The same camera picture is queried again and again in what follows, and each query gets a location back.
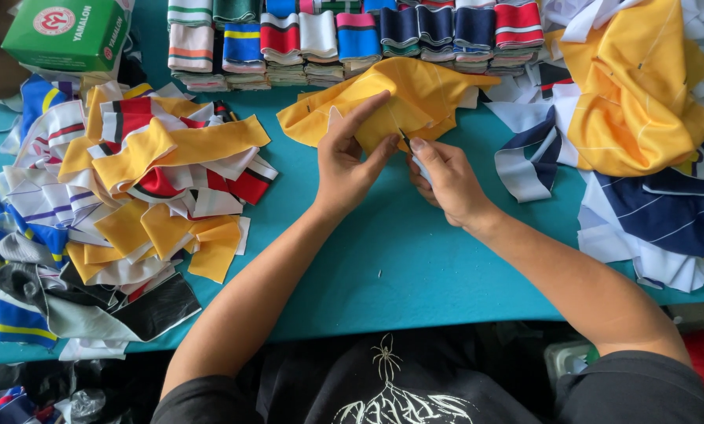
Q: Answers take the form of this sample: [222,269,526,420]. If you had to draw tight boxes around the person's right hand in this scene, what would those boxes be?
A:
[408,137,498,229]

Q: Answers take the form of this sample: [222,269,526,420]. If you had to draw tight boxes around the heap of mixed fabric strips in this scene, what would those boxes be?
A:
[0,73,280,361]

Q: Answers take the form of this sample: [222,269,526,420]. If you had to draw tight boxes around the small thread cutter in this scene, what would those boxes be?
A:
[399,128,433,185]

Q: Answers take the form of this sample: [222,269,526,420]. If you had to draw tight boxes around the heap of yellow navy fabric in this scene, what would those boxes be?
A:
[484,0,704,294]

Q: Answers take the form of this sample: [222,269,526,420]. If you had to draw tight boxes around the black red pen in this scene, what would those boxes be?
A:
[213,100,240,124]

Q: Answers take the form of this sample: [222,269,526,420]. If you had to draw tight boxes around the white green plastic container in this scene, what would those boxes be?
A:
[543,338,599,386]

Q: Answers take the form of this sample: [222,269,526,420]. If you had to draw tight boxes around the black printed shirt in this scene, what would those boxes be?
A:
[151,327,704,424]

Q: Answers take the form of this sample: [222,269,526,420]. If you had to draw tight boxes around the black plastic bags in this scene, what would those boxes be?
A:
[0,353,170,424]

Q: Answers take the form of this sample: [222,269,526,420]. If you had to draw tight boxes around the green cardboard box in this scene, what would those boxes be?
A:
[1,0,134,73]

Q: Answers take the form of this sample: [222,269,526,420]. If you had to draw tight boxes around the yellow fabric piece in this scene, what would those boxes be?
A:
[277,57,501,155]

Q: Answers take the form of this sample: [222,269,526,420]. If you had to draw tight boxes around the person's left hand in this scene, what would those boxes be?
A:
[316,90,401,217]

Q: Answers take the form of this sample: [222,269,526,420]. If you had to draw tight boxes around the stacks of striped knit collars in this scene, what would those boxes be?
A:
[167,0,546,93]

